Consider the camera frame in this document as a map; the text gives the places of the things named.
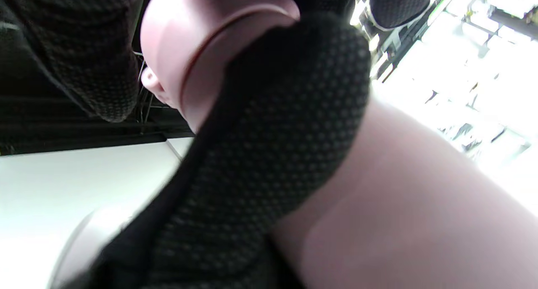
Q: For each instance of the person's left hand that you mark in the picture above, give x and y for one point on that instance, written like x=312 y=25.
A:
x=273 y=133

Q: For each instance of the person's right hand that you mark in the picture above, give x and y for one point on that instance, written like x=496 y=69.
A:
x=84 y=41

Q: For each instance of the pink thermos cap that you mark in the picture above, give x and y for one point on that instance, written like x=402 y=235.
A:
x=189 y=24

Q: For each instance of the pink thermos body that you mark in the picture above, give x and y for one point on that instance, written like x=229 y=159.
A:
x=420 y=217

